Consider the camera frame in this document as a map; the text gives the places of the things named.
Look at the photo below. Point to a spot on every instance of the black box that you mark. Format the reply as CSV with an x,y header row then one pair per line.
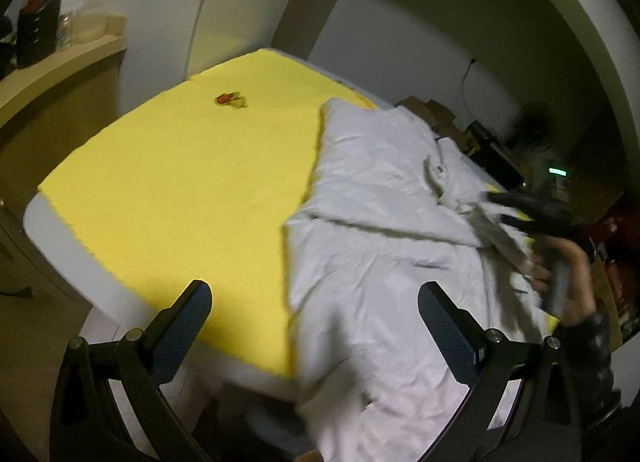
x,y
495,155

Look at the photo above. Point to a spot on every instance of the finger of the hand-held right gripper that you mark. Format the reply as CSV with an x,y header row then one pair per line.
x,y
515,201
517,223

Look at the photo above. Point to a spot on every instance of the dark bottle with red top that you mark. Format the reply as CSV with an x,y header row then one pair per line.
x,y
37,27

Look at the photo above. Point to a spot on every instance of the wooden side counter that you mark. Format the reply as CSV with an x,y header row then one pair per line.
x,y
55,92

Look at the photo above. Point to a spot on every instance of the beige bundle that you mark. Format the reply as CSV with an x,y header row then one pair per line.
x,y
97,25

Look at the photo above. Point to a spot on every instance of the person's right forearm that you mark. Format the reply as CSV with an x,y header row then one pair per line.
x,y
587,357

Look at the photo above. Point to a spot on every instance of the yellow table cloth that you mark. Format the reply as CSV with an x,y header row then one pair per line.
x,y
175,192

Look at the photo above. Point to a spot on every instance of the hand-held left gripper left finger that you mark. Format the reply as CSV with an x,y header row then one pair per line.
x,y
184,322

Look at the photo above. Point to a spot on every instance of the person's right hand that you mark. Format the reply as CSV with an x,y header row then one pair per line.
x,y
580,282

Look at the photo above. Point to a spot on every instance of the standing fan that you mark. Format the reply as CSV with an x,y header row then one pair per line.
x,y
532,125

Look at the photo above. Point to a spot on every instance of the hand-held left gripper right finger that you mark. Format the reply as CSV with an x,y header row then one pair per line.
x,y
445,327

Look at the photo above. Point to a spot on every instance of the red bag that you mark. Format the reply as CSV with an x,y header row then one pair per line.
x,y
620,252

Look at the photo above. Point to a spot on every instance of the white down jacket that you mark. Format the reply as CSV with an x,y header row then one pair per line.
x,y
380,242

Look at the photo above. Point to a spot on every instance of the small red yellow object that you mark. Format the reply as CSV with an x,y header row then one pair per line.
x,y
230,100

